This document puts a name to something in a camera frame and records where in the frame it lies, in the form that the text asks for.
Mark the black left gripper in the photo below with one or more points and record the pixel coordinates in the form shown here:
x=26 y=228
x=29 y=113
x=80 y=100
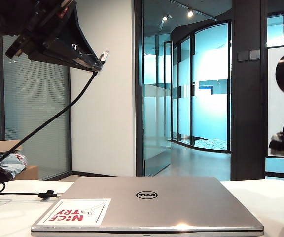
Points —
x=33 y=32

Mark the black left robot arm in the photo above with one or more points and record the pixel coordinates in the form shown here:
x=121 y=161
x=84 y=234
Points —
x=9 y=12

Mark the round ceiling spotlight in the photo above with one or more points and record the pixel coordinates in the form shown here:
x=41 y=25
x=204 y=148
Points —
x=165 y=18
x=190 y=13

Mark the frosted glass door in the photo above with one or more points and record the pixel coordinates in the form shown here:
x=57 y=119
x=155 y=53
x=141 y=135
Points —
x=156 y=111

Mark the silver Dell laptop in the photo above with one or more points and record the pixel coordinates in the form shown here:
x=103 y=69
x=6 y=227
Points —
x=181 y=209

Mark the grey plastic mailing bag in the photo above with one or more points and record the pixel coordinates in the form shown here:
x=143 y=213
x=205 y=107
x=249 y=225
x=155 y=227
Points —
x=11 y=164

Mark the large brown cardboard box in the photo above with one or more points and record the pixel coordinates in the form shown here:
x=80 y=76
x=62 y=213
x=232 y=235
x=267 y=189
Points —
x=29 y=172

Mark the white Nice Try sticker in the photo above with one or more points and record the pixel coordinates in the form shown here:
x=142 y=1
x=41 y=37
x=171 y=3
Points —
x=65 y=217

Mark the dark wall switch panel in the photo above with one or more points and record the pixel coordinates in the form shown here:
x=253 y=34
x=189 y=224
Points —
x=254 y=55
x=243 y=56

